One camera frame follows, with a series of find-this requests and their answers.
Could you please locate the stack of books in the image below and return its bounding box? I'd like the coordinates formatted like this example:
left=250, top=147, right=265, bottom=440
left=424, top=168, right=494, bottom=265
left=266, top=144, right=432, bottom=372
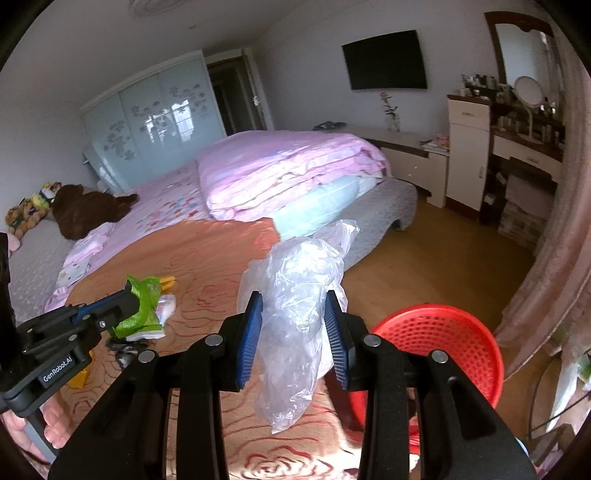
left=420, top=134, right=451, bottom=153

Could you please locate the yellow packet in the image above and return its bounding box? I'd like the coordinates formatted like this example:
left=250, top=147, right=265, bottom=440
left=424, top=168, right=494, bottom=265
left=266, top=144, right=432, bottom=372
left=62, top=351, right=95, bottom=388

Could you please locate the ceiling lamp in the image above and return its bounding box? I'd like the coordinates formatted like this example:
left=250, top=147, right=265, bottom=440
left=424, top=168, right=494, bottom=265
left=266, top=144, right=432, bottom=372
left=129, top=0, right=178, bottom=17

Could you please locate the pink rose in vase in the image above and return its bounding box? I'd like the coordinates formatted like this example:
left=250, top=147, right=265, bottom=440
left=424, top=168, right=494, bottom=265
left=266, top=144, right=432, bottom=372
left=379, top=91, right=402, bottom=132

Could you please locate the red plastic basket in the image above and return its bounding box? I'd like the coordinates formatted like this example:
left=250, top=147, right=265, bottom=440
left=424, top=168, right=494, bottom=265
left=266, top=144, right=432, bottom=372
left=348, top=303, right=505, bottom=455

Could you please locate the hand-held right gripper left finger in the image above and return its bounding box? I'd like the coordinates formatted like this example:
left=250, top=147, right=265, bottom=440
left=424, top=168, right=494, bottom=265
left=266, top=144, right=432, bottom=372
left=48, top=291, right=264, bottom=480

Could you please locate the black wall television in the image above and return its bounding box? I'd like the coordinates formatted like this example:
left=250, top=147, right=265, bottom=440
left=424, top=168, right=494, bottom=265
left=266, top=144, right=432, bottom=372
left=342, top=30, right=428, bottom=90

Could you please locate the bedroom door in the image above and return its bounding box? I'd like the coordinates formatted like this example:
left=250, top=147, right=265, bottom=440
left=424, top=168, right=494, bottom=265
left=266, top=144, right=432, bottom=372
left=205, top=48, right=275, bottom=137

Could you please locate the brown braided plush toy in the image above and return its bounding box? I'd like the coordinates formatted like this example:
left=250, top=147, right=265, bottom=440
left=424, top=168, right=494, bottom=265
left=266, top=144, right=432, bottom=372
left=4, top=200, right=51, bottom=236

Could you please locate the green wrapper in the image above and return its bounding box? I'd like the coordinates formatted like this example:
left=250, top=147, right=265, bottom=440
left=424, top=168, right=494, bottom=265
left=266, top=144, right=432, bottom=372
left=113, top=275, right=167, bottom=340

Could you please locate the yellow green plush toy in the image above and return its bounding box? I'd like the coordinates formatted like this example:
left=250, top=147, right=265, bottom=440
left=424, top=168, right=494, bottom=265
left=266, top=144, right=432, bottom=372
left=30, top=182, right=63, bottom=208

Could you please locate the person's left hand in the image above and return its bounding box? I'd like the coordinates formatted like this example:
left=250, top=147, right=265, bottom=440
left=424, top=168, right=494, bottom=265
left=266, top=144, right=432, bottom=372
left=0, top=392, right=75, bottom=462

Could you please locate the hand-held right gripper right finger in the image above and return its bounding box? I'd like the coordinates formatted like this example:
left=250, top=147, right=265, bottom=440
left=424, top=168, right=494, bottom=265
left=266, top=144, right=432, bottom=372
left=323, top=290, right=539, bottom=480

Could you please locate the row of cosmetic bottles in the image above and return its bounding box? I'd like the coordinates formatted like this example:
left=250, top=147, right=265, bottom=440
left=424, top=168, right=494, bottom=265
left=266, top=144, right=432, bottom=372
left=462, top=73, right=566, bottom=144

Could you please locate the clear plastic bag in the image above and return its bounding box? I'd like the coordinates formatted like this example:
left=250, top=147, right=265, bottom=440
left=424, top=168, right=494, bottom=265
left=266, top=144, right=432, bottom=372
left=237, top=220, right=360, bottom=435

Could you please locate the round vanity mirror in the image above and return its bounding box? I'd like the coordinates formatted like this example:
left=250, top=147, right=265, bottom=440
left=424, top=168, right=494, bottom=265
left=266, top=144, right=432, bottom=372
left=512, top=75, right=546, bottom=139

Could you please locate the orange rose pattern bedspread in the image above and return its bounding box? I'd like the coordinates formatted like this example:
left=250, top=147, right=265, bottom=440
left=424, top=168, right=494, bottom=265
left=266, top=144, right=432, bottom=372
left=60, top=217, right=365, bottom=480

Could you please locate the low white bench cabinet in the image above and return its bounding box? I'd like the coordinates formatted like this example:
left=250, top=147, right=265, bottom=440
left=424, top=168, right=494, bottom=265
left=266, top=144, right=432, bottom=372
left=344, top=124, right=451, bottom=208

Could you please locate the folded pink quilt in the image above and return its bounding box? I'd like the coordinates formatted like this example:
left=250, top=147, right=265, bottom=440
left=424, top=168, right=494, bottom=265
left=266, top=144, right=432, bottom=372
left=196, top=130, right=392, bottom=221

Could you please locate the pink curtain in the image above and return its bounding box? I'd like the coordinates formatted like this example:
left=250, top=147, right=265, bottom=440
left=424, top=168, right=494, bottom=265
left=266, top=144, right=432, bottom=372
left=494, top=28, right=591, bottom=384

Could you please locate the printed pink white cloth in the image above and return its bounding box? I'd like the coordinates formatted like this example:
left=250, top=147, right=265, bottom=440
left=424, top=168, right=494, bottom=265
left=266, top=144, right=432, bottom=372
left=55, top=222, right=116, bottom=296

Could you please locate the pink floral bedsheet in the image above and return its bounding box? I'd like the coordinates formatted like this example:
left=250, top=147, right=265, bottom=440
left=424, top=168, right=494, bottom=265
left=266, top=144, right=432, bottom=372
left=44, top=161, right=213, bottom=312

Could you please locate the pink padded stool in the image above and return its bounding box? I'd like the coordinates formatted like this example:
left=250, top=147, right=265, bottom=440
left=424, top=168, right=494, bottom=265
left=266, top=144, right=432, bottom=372
left=499, top=174, right=557, bottom=250

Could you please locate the tall white cabinet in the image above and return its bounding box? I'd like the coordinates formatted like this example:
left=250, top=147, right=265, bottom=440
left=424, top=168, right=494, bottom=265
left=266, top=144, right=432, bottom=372
left=445, top=93, right=497, bottom=210

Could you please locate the light blue pillow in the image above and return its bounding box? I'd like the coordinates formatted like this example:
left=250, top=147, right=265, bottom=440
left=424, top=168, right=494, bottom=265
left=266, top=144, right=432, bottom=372
left=272, top=175, right=384, bottom=241

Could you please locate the wooden framed dresser mirror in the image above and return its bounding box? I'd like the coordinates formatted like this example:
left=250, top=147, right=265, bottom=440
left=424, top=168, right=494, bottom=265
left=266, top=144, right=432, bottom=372
left=484, top=11, right=561, bottom=88

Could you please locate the dressing table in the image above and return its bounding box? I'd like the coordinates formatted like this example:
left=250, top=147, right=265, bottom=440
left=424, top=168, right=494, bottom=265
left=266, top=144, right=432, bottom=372
left=489, top=104, right=566, bottom=227

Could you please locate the glass door wardrobe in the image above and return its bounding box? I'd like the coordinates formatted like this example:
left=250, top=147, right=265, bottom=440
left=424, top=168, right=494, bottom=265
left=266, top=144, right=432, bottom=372
left=81, top=50, right=227, bottom=193

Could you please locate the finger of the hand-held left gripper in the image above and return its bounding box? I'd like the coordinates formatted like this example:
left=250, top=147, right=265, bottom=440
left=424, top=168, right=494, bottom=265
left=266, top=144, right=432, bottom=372
left=95, top=305, right=141, bottom=337
left=69, top=288, right=139, bottom=321

